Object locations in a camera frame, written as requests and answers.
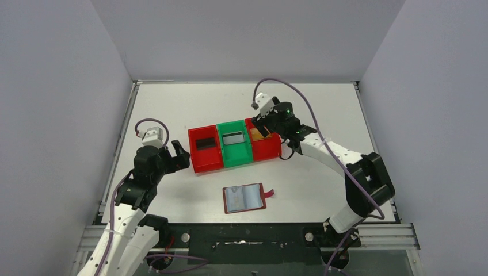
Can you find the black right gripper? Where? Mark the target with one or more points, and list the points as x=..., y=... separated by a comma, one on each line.
x=262, y=123

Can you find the red plastic bin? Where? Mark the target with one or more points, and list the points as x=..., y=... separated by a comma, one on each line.
x=205, y=160
x=264, y=149

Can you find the green plastic bin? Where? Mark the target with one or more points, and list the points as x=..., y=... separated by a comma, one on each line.
x=235, y=154

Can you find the red leather card holder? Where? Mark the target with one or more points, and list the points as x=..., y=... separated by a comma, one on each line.
x=264, y=196

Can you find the aluminium table edge rail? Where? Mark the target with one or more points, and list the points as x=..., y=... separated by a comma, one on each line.
x=119, y=144

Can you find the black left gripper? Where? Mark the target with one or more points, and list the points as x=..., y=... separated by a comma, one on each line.
x=172, y=157

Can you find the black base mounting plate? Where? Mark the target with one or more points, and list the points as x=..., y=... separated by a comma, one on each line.
x=253, y=243

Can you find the silver card in bin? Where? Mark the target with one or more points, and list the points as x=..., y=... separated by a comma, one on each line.
x=233, y=138

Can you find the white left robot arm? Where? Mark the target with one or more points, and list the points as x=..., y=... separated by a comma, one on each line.
x=131, y=232

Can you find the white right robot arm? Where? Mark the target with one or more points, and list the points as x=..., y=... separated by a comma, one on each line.
x=367, y=182

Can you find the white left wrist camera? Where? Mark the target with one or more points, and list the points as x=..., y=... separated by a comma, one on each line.
x=152, y=137

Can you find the black card in bin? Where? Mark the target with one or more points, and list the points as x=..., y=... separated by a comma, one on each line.
x=206, y=143

